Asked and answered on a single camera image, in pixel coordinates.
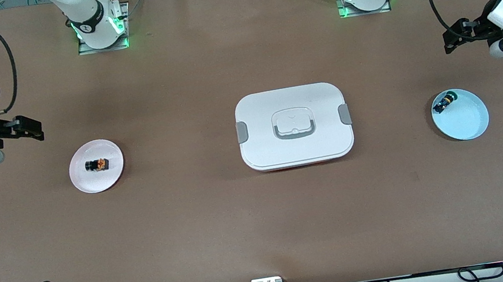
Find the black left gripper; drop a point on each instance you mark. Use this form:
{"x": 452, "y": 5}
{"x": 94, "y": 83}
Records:
{"x": 480, "y": 29}

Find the orange push-button switch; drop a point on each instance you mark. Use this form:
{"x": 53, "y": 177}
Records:
{"x": 98, "y": 164}

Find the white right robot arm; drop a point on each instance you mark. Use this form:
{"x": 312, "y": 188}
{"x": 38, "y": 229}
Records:
{"x": 95, "y": 32}

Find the white lunch box grey latches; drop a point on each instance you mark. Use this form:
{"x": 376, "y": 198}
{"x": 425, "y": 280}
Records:
{"x": 298, "y": 146}

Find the light blue round plate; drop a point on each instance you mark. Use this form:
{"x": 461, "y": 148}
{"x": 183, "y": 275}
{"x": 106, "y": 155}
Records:
{"x": 465, "y": 119}

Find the pink round plate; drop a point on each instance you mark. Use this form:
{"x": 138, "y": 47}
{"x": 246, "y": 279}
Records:
{"x": 99, "y": 180}

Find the green push-button switch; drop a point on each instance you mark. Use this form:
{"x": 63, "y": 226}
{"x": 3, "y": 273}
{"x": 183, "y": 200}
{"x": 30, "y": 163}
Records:
{"x": 443, "y": 103}

